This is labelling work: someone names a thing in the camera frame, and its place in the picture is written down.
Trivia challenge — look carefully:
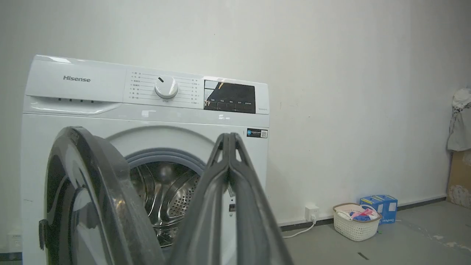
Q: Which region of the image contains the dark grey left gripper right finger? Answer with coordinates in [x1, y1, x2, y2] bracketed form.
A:
[229, 132, 294, 265]

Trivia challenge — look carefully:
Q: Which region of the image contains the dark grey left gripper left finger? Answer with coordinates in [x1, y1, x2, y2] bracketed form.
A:
[167, 133, 231, 265]

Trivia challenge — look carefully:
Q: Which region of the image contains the white Hisense washing machine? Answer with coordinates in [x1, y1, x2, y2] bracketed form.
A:
[21, 54, 270, 265]

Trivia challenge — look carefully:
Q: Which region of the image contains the grey round washing machine door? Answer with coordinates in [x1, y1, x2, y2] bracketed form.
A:
[39, 126, 165, 265]

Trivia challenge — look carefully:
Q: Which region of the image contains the white woven laundry basket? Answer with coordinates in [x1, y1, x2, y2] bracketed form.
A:
[333, 203, 382, 242]

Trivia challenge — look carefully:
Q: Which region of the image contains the colourful clothes pile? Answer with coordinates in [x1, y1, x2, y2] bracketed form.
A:
[337, 208, 379, 222]

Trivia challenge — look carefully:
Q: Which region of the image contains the blue cardboard box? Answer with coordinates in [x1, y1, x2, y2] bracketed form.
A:
[360, 195, 398, 225]

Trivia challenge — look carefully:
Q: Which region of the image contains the white program dial knob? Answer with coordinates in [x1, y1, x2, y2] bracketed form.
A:
[155, 75, 179, 99]

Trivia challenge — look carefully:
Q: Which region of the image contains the grey cloth bundle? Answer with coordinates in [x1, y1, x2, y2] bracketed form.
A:
[447, 88, 471, 152]

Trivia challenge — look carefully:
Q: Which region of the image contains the white power cable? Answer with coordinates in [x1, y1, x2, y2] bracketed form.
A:
[282, 220, 317, 239]

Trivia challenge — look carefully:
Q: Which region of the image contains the white wall power plug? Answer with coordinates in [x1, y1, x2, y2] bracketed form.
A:
[305, 205, 320, 222]

